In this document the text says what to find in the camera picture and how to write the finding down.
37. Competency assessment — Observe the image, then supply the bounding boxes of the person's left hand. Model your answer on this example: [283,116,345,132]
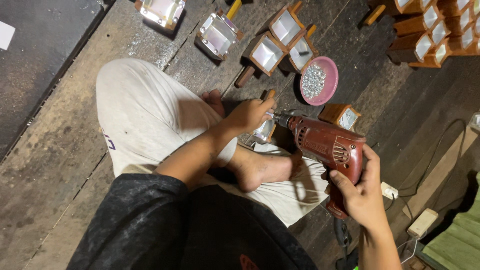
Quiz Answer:
[225,97,278,136]

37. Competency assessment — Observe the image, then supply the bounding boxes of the person's right hand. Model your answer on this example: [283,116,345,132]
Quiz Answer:
[328,144,391,230]

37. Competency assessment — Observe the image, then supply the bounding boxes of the red electric drill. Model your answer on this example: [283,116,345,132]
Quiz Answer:
[273,110,367,220]

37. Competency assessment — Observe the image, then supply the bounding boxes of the person's right foot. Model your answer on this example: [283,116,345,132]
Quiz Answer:
[200,89,226,119]

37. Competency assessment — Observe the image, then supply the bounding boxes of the person's foot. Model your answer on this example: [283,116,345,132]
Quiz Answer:
[224,143,304,193]
[200,89,226,119]

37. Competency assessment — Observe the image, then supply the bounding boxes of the heap of silver rivets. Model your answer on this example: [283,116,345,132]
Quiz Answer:
[301,63,326,100]

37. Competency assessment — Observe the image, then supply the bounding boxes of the person's left foot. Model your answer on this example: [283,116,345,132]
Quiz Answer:
[224,143,304,193]

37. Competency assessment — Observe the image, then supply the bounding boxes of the pink plastic bowl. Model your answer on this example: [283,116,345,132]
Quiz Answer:
[299,56,339,106]

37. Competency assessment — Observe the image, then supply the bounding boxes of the riveted metal-lined wooden scoop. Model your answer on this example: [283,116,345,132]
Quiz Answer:
[134,0,187,31]
[194,0,245,61]

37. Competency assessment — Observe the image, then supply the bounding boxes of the person's white trousers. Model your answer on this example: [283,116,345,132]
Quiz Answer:
[95,58,329,228]

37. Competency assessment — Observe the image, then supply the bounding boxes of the white power socket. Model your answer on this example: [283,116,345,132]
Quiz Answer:
[380,181,399,200]

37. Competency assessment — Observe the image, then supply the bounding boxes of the person's black shirt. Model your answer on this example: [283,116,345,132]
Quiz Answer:
[66,173,319,270]

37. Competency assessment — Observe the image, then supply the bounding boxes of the pile of wooden scoops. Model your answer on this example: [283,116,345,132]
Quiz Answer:
[363,0,480,69]

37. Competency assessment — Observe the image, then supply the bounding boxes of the long wooden plank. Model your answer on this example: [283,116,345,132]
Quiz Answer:
[402,127,480,220]

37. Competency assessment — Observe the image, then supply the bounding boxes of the white wooden block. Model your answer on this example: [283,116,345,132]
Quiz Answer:
[407,208,439,238]

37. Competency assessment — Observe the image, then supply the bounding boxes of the green ribbed cushion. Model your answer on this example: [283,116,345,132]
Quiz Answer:
[421,172,480,270]

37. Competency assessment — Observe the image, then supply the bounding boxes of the dark grey mat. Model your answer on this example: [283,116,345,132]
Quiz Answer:
[0,0,115,163]

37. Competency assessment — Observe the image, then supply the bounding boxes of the white paper sheet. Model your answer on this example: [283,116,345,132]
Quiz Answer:
[0,20,16,51]

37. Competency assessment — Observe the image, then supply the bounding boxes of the black drill cord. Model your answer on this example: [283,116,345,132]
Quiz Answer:
[333,217,359,270]

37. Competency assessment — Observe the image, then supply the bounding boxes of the black power cable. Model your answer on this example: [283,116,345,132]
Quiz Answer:
[385,119,468,223]

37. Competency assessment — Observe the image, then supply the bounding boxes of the thin white wire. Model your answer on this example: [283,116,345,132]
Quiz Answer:
[397,237,420,265]

